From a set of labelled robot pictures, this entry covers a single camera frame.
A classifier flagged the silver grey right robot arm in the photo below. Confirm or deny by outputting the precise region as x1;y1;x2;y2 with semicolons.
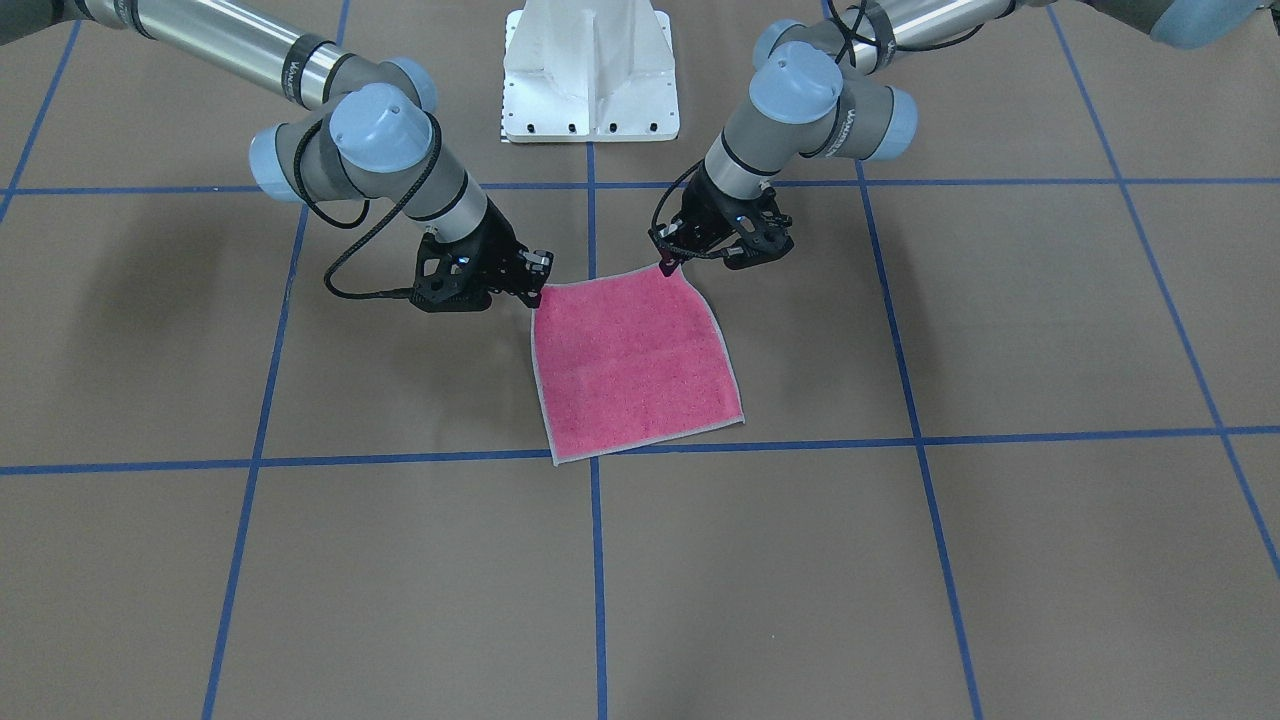
3;1;554;313

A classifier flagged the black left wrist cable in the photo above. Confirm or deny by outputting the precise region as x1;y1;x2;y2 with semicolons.
650;0;1001;263

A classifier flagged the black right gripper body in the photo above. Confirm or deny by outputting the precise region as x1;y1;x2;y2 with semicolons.
412;201;554;313

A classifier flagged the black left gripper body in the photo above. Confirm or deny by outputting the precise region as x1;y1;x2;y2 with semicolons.
648;165;794;270

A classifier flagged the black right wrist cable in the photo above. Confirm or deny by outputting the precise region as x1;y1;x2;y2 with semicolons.
292;110;443;301

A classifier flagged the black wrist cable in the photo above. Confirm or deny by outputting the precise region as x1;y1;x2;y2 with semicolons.
292;110;443;301
650;0;1001;263

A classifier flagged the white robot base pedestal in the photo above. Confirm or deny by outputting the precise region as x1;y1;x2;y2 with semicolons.
500;1;681;143

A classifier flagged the pink and grey towel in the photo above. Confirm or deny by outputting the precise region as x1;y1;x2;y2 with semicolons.
530;265;745;466

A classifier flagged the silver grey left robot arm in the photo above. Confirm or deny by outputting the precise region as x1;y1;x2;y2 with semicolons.
649;1;1021;275

